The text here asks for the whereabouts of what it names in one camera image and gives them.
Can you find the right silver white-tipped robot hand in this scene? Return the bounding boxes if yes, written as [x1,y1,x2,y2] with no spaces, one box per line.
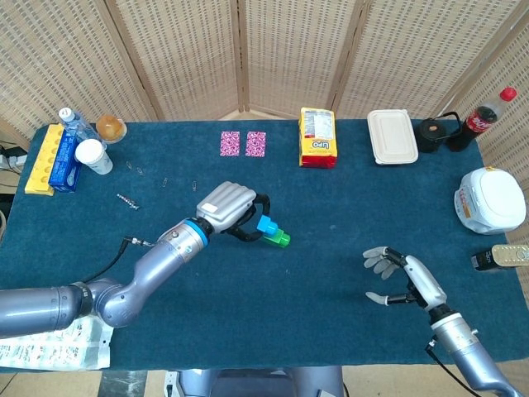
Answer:
[362,246,449,310]

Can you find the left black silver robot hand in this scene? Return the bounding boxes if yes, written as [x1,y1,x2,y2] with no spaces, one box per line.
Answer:
[196,180,273,243]

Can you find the blue toy brick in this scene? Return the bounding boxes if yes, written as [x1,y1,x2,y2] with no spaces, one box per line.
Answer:
[255,214,279,238]

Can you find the green toy brick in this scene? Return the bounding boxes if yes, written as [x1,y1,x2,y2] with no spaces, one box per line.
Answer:
[260,228,292,250]

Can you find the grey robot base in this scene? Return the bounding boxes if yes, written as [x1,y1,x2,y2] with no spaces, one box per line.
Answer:
[164,366,345,397]

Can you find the pink patterned card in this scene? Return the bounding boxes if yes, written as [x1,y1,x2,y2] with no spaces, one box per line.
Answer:
[245,131,267,159]
[220,131,241,158]

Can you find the small black box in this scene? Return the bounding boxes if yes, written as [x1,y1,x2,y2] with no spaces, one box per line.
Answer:
[470,247,508,273]

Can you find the blue carpet table cover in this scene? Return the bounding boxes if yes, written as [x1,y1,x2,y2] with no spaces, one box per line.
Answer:
[0,118,524,371]

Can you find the white rice cooker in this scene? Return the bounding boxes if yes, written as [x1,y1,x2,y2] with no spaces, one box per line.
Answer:
[453,166,527,237]

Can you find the orange jelly cup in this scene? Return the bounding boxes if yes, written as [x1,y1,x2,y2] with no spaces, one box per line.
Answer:
[96,114,128,144]

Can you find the white paper cup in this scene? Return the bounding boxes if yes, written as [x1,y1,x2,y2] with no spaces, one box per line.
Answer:
[74,138,114,176]

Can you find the woven folding screen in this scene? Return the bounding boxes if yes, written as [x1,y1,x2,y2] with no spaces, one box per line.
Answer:
[0,0,529,265]

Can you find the white lidded lunch box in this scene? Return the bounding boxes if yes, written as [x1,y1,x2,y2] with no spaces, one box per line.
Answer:
[366,108,420,166]

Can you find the blue toothpaste box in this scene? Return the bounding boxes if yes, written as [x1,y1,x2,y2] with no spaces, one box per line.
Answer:
[48,134,83,194]

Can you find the clear water bottle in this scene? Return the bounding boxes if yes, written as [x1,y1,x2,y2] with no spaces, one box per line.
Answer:
[58,107,107,146]

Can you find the cola bottle red cap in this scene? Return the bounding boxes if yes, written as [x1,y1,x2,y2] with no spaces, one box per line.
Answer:
[448,87,519,153]

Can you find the yellow plastic tray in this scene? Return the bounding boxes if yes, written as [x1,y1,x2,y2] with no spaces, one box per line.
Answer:
[24,123,66,196]

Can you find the white power strip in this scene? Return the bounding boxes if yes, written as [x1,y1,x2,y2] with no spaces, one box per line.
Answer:
[0,144,28,170]

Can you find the white printed plastic bag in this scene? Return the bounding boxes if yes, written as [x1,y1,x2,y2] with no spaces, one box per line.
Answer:
[0,318,115,371]

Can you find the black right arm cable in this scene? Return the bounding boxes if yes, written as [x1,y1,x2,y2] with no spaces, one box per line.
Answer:
[425,337,526,397]

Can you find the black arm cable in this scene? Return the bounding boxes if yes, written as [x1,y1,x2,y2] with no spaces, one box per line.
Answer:
[80,235,155,287]
[425,337,526,397]

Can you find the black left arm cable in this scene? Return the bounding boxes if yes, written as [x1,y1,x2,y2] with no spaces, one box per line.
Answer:
[80,235,155,287]

